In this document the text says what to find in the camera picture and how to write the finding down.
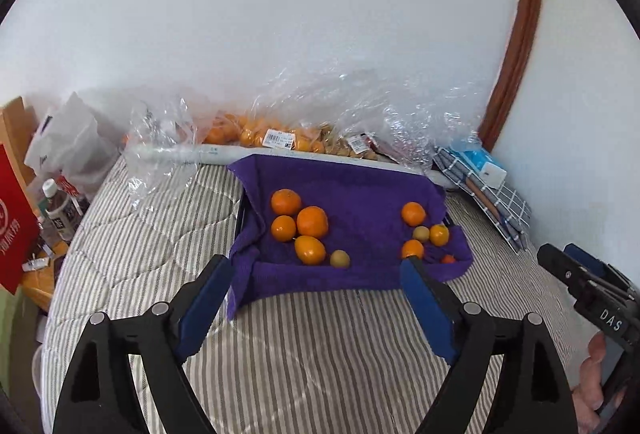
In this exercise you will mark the small clear plastic bag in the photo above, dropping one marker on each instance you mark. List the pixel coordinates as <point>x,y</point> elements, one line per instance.
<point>160,134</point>

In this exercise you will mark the round green-yellow fruit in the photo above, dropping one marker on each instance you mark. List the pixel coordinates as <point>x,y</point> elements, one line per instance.
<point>340,258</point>

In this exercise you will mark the dark label drink bottle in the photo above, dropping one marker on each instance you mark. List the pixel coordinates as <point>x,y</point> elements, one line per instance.
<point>60,214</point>

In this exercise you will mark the brown cardboard box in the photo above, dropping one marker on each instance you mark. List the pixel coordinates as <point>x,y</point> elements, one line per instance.
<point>17,134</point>

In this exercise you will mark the purple towel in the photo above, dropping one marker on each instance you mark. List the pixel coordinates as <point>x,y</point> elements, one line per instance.
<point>360,234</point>

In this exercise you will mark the small orange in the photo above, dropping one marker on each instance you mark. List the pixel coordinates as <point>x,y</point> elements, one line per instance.
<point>412,248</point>
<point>439,235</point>

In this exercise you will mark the large orange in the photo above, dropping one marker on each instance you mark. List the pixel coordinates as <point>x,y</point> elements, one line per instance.
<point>312,221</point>

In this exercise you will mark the red paper bag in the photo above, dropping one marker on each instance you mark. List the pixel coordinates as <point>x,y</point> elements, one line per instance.
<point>15,224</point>

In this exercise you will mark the blue and white packet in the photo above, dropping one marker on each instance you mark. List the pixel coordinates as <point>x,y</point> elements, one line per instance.
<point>480,161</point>

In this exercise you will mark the oval yellow-orange citrus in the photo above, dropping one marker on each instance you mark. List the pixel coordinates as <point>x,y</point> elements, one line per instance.
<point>309,249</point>

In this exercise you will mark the large clear plastic bag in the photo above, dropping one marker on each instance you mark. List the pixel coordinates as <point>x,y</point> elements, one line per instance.
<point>360,109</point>

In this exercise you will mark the checkered cloth stack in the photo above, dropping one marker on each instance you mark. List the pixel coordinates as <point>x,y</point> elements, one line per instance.
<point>490,199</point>

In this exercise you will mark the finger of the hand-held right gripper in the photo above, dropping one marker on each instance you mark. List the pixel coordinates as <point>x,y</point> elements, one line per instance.
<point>585,294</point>
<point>587,259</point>

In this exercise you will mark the small red fruit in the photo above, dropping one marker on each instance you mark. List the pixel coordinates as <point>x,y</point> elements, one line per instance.
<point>448,259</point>

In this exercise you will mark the brown wooden door frame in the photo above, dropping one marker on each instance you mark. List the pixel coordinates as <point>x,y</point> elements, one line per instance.
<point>520,39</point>

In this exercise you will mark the white roll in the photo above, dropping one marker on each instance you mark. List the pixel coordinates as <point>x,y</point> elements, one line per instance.
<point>200,153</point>

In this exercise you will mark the red label bottle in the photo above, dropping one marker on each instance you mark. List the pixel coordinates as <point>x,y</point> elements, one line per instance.
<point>72,194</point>

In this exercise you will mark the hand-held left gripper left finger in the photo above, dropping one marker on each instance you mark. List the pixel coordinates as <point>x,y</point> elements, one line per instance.
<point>205,309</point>

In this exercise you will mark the small yellow fruit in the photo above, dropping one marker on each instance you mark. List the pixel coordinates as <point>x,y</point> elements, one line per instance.
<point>421,233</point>

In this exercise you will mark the person's right hand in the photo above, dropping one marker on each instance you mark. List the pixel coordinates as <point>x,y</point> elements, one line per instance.
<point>590,394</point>

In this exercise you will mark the striped bedspread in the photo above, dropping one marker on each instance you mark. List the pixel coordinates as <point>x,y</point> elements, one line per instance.
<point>300,364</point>

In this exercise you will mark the white plastic bag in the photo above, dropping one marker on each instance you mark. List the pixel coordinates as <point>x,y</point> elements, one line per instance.
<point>70,149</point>

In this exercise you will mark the pack of brown fruits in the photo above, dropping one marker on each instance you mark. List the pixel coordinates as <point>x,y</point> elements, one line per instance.
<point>345,141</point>

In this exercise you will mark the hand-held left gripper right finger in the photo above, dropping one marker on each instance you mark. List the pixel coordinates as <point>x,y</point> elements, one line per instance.
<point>430,309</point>

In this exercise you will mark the bag of oranges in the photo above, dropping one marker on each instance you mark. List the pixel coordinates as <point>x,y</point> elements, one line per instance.
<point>260,134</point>

